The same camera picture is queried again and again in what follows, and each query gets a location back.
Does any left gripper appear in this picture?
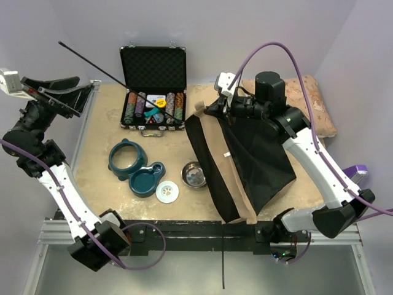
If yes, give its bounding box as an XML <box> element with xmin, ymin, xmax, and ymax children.
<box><xmin>15</xmin><ymin>77</ymin><xmax>93</xmax><ymax>138</ymax></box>

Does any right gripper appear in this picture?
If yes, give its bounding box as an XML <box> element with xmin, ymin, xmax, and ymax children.
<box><xmin>205</xmin><ymin>90</ymin><xmax>269</xmax><ymax>125</ymax></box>

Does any black tent pole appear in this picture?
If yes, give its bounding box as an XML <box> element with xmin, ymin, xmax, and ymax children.
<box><xmin>221</xmin><ymin>225</ymin><xmax>225</xmax><ymax>290</ymax></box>
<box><xmin>57</xmin><ymin>41</ymin><xmax>184</xmax><ymax>124</ymax></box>

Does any beige and black pet tent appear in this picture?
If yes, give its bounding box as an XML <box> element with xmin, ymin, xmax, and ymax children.
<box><xmin>185</xmin><ymin>101</ymin><xmax>297</xmax><ymax>224</ymax></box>

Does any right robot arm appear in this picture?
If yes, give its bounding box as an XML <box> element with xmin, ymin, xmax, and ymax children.
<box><xmin>208</xmin><ymin>71</ymin><xmax>375</xmax><ymax>242</ymax></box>

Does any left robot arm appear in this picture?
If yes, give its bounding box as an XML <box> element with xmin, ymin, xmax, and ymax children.
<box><xmin>1</xmin><ymin>69</ymin><xmax>130</xmax><ymax>272</ymax></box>

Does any beige patterned pet cushion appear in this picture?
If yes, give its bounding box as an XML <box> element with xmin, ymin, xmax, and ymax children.
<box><xmin>241</xmin><ymin>74</ymin><xmax>338</xmax><ymax>138</ymax></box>

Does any stainless steel pet bowl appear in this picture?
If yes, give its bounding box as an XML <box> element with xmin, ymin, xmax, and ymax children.
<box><xmin>181</xmin><ymin>162</ymin><xmax>207</xmax><ymax>189</ymax></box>

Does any teal double pet bowl stand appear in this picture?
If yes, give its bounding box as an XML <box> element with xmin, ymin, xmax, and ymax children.
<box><xmin>107</xmin><ymin>138</ymin><xmax>166</xmax><ymax>198</ymax></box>

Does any green chip stack right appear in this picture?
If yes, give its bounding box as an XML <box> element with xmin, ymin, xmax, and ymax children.
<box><xmin>174</xmin><ymin>93</ymin><xmax>184</xmax><ymax>121</ymax></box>

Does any yellow round chip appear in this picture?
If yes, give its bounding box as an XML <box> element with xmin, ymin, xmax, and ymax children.
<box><xmin>155</xmin><ymin>98</ymin><xmax>166</xmax><ymax>108</ymax></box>

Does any clear dealer button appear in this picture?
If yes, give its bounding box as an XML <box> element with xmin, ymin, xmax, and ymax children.
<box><xmin>154</xmin><ymin>112</ymin><xmax>165</xmax><ymax>123</ymax></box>

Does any green yellow chip stack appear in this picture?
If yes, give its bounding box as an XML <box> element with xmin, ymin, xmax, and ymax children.
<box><xmin>124</xmin><ymin>103</ymin><xmax>135</xmax><ymax>124</ymax></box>

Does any red chip stack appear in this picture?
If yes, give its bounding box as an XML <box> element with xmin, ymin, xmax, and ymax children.
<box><xmin>127</xmin><ymin>93</ymin><xmax>138</xmax><ymax>105</ymax></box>

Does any teal card cutter block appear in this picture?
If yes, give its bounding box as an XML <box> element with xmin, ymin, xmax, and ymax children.
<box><xmin>144</xmin><ymin>108</ymin><xmax>160</xmax><ymax>118</ymax></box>

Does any white playing card deck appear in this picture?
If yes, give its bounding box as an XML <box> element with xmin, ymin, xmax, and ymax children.
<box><xmin>146</xmin><ymin>95</ymin><xmax>165</xmax><ymax>108</ymax></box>

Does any black poker chip case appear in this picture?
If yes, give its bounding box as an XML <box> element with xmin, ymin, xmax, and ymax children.
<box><xmin>120</xmin><ymin>45</ymin><xmax>187</xmax><ymax>137</ymax></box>

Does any purple chip stack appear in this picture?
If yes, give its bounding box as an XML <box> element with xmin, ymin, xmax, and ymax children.
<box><xmin>134</xmin><ymin>92</ymin><xmax>146</xmax><ymax>117</ymax></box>

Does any purple box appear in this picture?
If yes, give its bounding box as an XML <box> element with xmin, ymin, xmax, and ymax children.
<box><xmin>343</xmin><ymin>164</ymin><xmax>368</xmax><ymax>185</ymax></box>

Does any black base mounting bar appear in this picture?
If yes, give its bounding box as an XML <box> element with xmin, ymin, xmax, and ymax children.
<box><xmin>90</xmin><ymin>218</ymin><xmax>311</xmax><ymax>256</ymax></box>

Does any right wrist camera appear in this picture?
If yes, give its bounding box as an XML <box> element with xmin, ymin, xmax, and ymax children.
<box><xmin>214</xmin><ymin>72</ymin><xmax>235</xmax><ymax>98</ymax></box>

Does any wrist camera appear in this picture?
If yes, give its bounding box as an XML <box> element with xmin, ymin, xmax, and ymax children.
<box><xmin>214</xmin><ymin>72</ymin><xmax>235</xmax><ymax>98</ymax></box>
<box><xmin>1</xmin><ymin>68</ymin><xmax>30</xmax><ymax>99</ymax></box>

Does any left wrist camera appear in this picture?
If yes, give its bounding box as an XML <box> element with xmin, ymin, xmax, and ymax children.
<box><xmin>1</xmin><ymin>68</ymin><xmax>30</xmax><ymax>99</ymax></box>

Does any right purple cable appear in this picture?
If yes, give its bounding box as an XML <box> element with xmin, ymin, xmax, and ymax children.
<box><xmin>232</xmin><ymin>41</ymin><xmax>393</xmax><ymax>216</ymax></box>

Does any purple cable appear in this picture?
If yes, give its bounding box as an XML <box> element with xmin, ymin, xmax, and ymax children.
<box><xmin>232</xmin><ymin>41</ymin><xmax>393</xmax><ymax>216</ymax></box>
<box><xmin>0</xmin><ymin>138</ymin><xmax>166</xmax><ymax>271</ymax></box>

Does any aluminium frame rail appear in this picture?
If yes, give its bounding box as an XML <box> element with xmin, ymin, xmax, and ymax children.
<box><xmin>37</xmin><ymin>219</ymin><xmax>362</xmax><ymax>246</ymax></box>

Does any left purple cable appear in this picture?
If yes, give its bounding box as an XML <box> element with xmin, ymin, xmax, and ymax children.
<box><xmin>0</xmin><ymin>138</ymin><xmax>166</xmax><ymax>271</ymax></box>

